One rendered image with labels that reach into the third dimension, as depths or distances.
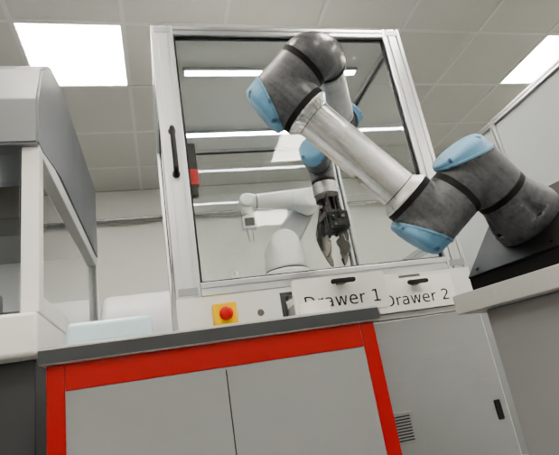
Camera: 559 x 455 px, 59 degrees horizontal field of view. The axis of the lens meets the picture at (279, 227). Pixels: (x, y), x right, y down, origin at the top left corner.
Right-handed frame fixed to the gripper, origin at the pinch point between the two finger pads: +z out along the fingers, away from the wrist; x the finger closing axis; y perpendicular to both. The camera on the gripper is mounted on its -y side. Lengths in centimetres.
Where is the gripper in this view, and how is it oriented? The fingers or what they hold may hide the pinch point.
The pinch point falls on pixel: (337, 262)
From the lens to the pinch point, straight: 147.1
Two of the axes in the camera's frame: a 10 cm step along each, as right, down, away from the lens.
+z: 1.6, 9.4, -3.0
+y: 2.0, -3.3, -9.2
